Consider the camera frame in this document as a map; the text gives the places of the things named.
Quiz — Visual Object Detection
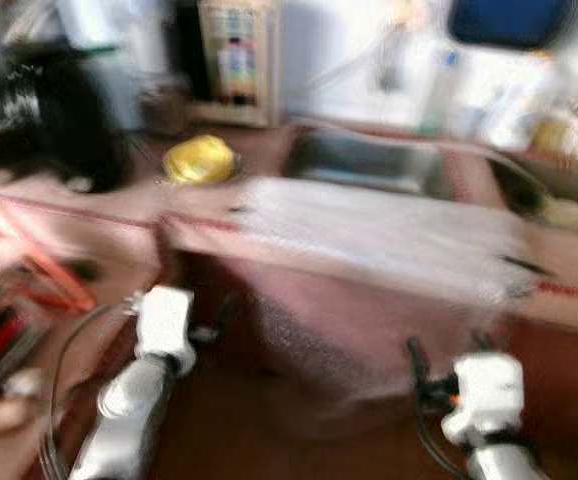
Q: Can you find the dark blue hanging tray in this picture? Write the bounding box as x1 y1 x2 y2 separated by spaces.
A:
446 0 577 51

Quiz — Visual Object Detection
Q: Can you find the long black tape strip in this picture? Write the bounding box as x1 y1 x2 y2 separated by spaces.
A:
502 254 552 278

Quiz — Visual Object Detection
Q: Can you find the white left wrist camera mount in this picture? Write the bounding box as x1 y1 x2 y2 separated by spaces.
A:
132 286 197 377

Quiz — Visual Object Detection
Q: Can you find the small steel sink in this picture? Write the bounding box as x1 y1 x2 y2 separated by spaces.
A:
494 160 578 236

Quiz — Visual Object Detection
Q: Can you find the blue capped soap bottle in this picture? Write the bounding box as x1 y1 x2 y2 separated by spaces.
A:
417 45 467 136

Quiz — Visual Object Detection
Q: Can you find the clear bubble wrap sheet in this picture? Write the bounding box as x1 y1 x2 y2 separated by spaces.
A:
234 176 538 426

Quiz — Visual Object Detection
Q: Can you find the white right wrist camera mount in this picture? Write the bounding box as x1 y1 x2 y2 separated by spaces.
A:
441 352 526 447

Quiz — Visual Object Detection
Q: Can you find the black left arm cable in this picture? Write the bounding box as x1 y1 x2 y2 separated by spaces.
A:
37 300 140 480

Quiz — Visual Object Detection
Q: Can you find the large steel sink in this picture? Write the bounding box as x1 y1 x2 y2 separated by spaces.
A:
287 128 462 199

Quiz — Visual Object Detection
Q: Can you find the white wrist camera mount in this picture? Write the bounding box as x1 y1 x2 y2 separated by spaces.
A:
441 352 526 447
132 286 197 377

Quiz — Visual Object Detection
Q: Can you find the cream water ionizer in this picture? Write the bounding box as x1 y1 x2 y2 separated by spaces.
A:
195 0 282 129

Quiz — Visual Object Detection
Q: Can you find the black electric kettle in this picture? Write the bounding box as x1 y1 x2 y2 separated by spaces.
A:
4 45 135 193

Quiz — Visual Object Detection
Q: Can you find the yellow plastic cup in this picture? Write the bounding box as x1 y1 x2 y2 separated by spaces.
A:
163 135 239 186

